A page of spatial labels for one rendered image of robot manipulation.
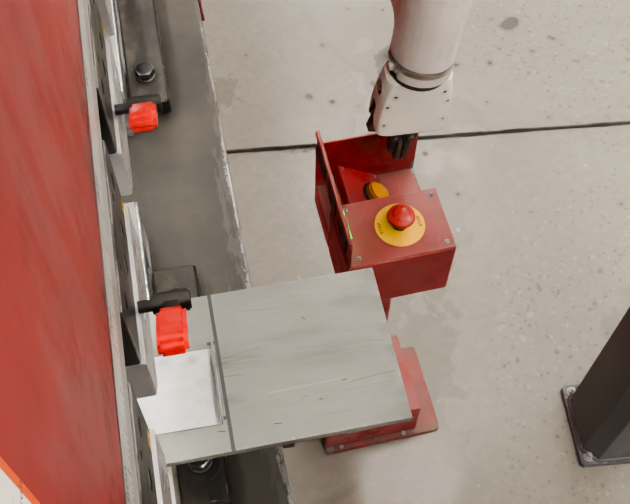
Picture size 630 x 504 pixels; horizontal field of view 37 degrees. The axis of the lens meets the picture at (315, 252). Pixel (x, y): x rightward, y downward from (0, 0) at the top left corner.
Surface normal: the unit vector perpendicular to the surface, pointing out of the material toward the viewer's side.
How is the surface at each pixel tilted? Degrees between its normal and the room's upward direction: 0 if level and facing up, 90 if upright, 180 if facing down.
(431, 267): 90
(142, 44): 0
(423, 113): 90
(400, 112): 90
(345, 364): 0
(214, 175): 0
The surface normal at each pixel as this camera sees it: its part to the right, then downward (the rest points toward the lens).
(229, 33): 0.01, -0.51
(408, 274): 0.23, 0.84
